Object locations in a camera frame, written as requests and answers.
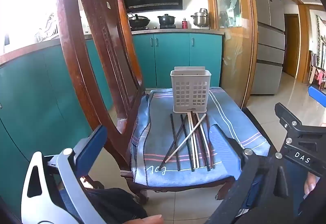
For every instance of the brown wooden door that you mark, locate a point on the brown wooden door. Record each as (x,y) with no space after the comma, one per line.
(291,46)

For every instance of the black cooking pot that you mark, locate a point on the black cooking pot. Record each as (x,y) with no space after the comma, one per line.
(166,20)

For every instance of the stainless steel pot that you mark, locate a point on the stainless steel pot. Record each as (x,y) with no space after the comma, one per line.
(200,19)

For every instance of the person's right hand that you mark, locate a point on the person's right hand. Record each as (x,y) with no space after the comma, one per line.
(310,183)

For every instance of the blue striped cloth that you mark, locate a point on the blue striped cloth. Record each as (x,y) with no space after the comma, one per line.
(158,124)

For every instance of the dark trousers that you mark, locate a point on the dark trousers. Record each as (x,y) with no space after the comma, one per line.
(112,206)

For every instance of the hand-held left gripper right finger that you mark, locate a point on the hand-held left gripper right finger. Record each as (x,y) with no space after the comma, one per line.
(224,155)

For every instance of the carved wooden chair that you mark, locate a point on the carved wooden chair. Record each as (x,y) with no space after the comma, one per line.
(101,35)

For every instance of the hanging clothes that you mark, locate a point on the hanging clothes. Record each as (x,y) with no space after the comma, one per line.
(318,76)

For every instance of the person's left hand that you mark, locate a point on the person's left hand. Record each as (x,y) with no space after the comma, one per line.
(142,220)

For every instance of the gas stove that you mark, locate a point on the gas stove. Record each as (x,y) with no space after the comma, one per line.
(152,27)

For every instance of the red bottle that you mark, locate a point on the red bottle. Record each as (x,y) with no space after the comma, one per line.
(185,24)

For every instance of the grey kitchen countertop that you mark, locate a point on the grey kitchen countertop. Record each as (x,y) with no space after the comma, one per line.
(178,31)

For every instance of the wooden framed glass door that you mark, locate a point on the wooden framed glass door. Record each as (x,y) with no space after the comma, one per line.
(229,35)

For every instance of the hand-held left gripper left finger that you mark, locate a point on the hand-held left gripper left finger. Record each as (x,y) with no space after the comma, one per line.
(91,147)

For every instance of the teal lower cabinets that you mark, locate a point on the teal lower cabinets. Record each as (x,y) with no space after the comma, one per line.
(173,61)

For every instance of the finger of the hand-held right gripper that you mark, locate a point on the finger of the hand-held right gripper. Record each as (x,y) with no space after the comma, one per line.
(303,132)
(318,96)

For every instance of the black wok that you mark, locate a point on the black wok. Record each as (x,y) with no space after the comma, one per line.
(137,20)

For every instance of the silver refrigerator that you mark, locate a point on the silver refrigerator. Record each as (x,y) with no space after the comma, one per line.
(270,35)

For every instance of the grey plastic utensil holder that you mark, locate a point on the grey plastic utensil holder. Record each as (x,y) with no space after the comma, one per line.
(183,91)

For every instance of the pile of chopsticks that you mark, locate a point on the pile of chopsticks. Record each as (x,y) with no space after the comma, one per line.
(191,137)

